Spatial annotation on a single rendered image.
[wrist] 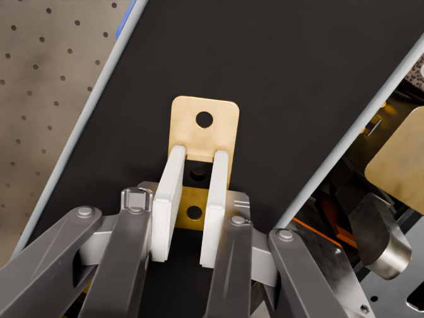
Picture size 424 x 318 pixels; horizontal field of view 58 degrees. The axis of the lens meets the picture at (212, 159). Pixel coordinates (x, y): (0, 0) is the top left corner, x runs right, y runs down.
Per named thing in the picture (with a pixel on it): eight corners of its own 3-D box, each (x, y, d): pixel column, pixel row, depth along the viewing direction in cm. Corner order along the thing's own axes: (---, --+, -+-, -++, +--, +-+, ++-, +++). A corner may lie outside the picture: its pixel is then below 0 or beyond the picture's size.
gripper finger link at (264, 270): (219, 247, 14) (301, 258, 14) (224, 188, 19) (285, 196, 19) (215, 281, 15) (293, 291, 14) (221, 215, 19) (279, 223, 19)
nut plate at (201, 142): (222, 230, 24) (221, 241, 23) (163, 223, 24) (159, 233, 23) (240, 101, 21) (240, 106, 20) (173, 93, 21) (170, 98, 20)
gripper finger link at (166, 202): (166, 264, 16) (148, 262, 16) (182, 192, 23) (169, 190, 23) (171, 202, 15) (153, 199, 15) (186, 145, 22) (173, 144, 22)
